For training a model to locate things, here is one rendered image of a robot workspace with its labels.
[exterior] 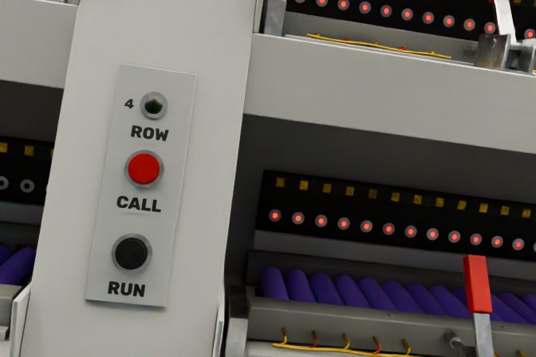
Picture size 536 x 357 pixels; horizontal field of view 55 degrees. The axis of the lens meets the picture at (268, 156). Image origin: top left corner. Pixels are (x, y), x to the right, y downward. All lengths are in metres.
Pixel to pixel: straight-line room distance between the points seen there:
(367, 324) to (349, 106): 0.15
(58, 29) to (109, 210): 0.10
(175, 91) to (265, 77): 0.05
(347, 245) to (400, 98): 0.19
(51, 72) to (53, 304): 0.12
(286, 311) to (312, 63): 0.16
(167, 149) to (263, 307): 0.13
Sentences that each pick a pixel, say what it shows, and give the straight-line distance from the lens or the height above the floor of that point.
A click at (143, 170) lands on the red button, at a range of 0.27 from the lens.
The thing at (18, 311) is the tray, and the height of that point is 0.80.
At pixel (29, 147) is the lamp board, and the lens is 0.47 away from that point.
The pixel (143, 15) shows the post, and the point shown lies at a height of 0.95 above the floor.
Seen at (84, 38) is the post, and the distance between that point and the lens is 0.30.
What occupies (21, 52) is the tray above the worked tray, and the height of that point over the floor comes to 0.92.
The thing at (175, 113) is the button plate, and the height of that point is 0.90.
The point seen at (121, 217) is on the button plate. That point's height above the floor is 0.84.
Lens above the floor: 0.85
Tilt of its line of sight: 7 degrees up
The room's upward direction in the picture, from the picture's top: 7 degrees clockwise
